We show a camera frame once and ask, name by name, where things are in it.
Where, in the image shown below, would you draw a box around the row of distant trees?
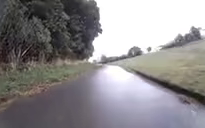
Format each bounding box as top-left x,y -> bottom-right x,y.
92,45 -> 153,64

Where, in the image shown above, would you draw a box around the wet grey asphalt path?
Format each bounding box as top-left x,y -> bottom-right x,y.
0,64 -> 205,128

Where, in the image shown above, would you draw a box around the dense wood of dark trees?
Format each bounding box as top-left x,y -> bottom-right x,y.
0,0 -> 103,68

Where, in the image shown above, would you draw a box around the grass verge with dry leaves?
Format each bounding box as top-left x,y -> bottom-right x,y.
0,60 -> 99,114

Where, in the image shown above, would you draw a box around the grassy embankment slope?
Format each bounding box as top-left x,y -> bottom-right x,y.
109,39 -> 205,108

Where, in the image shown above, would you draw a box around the trees on embankment top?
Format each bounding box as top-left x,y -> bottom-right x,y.
159,25 -> 205,51

